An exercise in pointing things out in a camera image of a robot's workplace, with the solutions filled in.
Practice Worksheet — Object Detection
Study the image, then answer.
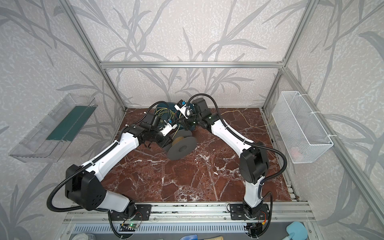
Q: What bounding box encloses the dark grey foam spool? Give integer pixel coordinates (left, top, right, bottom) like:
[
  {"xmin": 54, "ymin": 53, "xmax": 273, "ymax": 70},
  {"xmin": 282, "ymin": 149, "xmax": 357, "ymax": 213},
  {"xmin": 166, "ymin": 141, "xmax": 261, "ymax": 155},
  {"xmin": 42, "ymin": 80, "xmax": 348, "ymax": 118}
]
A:
[{"xmin": 163, "ymin": 130, "xmax": 197, "ymax": 161}]

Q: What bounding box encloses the long yellow cable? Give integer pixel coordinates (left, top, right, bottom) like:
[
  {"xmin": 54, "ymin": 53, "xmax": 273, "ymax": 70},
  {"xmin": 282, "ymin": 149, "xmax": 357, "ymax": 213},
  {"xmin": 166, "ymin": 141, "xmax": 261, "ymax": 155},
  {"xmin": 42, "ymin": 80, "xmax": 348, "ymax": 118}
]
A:
[{"xmin": 220, "ymin": 109, "xmax": 274, "ymax": 130}]

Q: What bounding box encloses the teal bin with yellow cables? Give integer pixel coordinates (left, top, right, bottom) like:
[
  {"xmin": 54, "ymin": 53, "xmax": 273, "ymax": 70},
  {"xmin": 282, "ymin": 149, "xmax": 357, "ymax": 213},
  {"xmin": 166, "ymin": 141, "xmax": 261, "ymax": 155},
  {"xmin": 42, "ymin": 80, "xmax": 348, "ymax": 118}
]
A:
[{"xmin": 155, "ymin": 102, "xmax": 180, "ymax": 127}]

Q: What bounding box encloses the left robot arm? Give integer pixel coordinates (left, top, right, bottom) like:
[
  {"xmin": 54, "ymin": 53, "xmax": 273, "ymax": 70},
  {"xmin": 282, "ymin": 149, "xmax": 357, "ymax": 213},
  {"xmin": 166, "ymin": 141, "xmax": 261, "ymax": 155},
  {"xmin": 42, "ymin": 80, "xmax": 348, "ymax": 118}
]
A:
[{"xmin": 47, "ymin": 113, "xmax": 177, "ymax": 219}]

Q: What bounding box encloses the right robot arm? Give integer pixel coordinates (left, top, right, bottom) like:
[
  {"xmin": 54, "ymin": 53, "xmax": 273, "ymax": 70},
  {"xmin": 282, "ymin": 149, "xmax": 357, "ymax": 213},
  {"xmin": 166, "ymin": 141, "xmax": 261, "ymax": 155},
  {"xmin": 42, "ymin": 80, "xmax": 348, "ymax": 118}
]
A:
[{"xmin": 175, "ymin": 94, "xmax": 288, "ymax": 220}]

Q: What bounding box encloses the green circuit board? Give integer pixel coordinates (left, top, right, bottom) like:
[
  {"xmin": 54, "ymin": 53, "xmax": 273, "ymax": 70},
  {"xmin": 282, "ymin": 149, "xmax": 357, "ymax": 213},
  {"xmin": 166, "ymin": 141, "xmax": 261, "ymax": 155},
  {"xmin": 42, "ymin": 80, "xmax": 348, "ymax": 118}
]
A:
[{"xmin": 119, "ymin": 223, "xmax": 141, "ymax": 233}]

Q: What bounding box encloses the light blue plastic object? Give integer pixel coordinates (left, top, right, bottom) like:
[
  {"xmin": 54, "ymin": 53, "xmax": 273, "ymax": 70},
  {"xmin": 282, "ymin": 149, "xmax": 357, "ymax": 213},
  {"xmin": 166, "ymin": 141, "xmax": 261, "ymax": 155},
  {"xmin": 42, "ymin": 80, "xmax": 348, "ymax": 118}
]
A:
[{"xmin": 283, "ymin": 222, "xmax": 308, "ymax": 240}]

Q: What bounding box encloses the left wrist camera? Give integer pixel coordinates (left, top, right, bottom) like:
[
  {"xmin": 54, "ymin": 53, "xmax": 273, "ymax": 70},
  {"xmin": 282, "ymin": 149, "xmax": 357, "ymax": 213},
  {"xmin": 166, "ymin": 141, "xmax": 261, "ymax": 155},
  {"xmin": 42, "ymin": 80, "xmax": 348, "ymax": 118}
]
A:
[{"xmin": 160, "ymin": 122, "xmax": 180, "ymax": 139}]

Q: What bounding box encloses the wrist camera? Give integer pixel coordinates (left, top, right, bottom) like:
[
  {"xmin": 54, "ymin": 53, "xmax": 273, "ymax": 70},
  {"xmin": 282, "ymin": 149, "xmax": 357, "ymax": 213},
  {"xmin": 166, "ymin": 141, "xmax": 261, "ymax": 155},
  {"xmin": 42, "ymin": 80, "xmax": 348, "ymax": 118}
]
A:
[
  {"xmin": 160, "ymin": 122, "xmax": 180, "ymax": 139},
  {"xmin": 175, "ymin": 100, "xmax": 191, "ymax": 119}
]

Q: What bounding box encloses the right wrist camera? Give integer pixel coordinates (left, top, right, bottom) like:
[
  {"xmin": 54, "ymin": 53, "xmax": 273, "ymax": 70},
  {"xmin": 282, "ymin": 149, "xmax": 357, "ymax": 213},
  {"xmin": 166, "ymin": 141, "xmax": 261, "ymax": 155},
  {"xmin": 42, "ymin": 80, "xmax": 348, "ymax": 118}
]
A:
[{"xmin": 175, "ymin": 100, "xmax": 191, "ymax": 119}]

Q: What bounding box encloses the yellow cable bundle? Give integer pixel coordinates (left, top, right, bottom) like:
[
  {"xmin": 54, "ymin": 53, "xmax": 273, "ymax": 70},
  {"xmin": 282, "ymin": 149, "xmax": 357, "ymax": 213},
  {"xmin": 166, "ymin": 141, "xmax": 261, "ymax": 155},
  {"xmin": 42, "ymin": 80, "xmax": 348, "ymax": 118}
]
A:
[{"xmin": 154, "ymin": 106, "xmax": 178, "ymax": 121}]

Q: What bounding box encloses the clear plastic wall shelf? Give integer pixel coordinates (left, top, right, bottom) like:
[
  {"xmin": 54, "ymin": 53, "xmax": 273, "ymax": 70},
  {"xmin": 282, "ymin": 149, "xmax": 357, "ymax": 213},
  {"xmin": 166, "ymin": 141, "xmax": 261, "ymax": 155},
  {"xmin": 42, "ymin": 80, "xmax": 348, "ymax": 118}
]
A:
[{"xmin": 9, "ymin": 94, "xmax": 98, "ymax": 163}]

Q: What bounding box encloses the white wire mesh basket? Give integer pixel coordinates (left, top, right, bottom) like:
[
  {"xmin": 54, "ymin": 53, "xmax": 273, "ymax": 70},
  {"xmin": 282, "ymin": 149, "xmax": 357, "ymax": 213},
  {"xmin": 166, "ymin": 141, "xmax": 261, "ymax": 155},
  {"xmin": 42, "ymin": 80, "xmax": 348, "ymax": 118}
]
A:
[{"xmin": 272, "ymin": 91, "xmax": 334, "ymax": 164}]

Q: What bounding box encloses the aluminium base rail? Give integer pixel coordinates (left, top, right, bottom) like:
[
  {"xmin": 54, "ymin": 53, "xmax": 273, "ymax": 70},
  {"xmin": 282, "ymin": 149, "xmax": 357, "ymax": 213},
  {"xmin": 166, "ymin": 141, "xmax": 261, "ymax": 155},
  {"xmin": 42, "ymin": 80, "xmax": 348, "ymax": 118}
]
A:
[{"xmin": 63, "ymin": 202, "xmax": 316, "ymax": 224}]

